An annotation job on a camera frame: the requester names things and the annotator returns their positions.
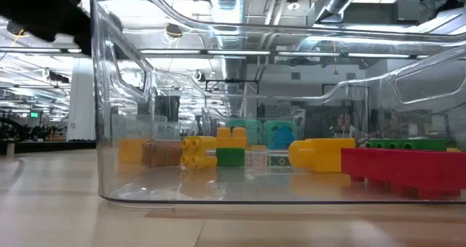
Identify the brown toy brick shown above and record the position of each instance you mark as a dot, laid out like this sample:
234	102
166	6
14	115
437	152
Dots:
162	154

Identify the small orange-yellow toy brick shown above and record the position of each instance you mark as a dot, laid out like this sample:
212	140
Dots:
198	153

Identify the yellow two-stud toy brick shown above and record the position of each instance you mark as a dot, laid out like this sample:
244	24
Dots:
233	141

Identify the small orange toy brick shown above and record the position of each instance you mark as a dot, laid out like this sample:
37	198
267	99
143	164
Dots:
257	147

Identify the white card box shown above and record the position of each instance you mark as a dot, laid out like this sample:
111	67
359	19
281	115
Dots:
256	158

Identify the blue sloped toy brick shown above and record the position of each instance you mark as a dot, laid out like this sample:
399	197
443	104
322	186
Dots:
283	137

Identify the green long toy brick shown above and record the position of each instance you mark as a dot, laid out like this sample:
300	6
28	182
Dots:
406	144

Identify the red long toy brick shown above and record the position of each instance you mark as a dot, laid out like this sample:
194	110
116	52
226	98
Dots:
400	167

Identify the black ceiling projector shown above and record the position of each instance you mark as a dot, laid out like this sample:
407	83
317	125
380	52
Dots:
57	77

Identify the white pillar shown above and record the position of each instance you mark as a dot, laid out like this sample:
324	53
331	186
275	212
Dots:
82	105

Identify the green exit sign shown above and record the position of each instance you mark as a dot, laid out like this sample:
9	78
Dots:
34	114

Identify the black ceiling device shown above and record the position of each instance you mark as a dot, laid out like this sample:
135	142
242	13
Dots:
173	30

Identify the small dark green brick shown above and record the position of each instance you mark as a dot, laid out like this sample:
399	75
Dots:
229	157

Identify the round ceiling sensor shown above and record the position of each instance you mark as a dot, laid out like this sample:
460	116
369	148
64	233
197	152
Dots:
293	4

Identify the large clear plastic bin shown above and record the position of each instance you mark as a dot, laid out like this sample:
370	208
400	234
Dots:
233	194

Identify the person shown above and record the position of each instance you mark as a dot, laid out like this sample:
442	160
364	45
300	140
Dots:
346	125

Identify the silver round ventilation duct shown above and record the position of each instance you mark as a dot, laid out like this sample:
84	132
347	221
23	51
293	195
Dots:
229	21

